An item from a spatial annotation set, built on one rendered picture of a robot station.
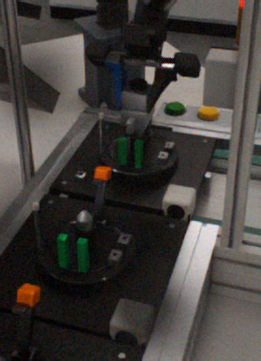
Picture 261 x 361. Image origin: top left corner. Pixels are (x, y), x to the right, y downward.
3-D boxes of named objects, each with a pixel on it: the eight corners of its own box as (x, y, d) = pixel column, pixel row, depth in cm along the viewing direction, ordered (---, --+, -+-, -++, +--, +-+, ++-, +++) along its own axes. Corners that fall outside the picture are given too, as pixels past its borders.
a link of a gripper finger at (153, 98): (157, 76, 100) (150, 66, 94) (177, 79, 99) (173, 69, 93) (149, 117, 99) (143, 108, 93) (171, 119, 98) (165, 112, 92)
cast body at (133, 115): (130, 108, 103) (130, 71, 100) (155, 112, 102) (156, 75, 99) (115, 132, 97) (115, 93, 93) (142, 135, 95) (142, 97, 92)
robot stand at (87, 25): (128, 82, 157) (128, 8, 146) (154, 105, 145) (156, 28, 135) (77, 93, 151) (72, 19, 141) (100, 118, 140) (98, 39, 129)
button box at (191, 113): (161, 125, 129) (162, 100, 126) (259, 139, 124) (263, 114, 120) (153, 141, 123) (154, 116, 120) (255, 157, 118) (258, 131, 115)
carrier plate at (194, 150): (98, 128, 119) (98, 118, 118) (216, 146, 112) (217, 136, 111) (49, 197, 99) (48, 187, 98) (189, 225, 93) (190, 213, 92)
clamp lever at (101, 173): (94, 214, 88) (99, 164, 87) (107, 216, 87) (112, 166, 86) (85, 221, 85) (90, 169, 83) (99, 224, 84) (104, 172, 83)
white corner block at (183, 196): (168, 202, 98) (169, 182, 96) (195, 207, 97) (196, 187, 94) (161, 219, 94) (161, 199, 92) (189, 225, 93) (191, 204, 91)
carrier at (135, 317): (45, 202, 98) (38, 138, 91) (187, 230, 92) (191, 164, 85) (-31, 310, 79) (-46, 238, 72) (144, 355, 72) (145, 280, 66)
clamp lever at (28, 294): (20, 344, 68) (24, 282, 67) (36, 348, 68) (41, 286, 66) (5, 360, 65) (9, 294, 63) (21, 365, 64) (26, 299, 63)
